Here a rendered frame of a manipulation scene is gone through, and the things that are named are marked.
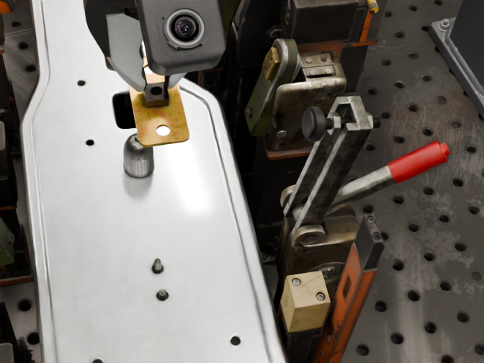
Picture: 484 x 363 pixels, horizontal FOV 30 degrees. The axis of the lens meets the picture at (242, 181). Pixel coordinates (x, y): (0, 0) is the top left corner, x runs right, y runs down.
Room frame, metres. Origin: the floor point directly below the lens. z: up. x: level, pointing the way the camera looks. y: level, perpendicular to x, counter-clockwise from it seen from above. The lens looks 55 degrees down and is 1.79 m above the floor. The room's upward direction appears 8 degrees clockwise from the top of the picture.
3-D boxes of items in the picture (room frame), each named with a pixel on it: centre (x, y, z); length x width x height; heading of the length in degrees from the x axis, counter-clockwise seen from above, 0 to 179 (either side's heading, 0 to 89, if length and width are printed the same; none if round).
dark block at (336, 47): (0.72, -0.06, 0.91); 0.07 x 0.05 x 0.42; 108
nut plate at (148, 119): (0.43, 0.07, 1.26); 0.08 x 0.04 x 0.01; 19
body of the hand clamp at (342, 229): (0.48, -0.09, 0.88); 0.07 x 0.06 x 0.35; 108
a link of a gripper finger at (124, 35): (0.45, 0.10, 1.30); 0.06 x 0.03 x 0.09; 19
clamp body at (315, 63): (0.66, -0.06, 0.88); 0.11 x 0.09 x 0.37; 108
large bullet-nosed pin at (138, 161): (0.55, 0.11, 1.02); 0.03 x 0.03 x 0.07
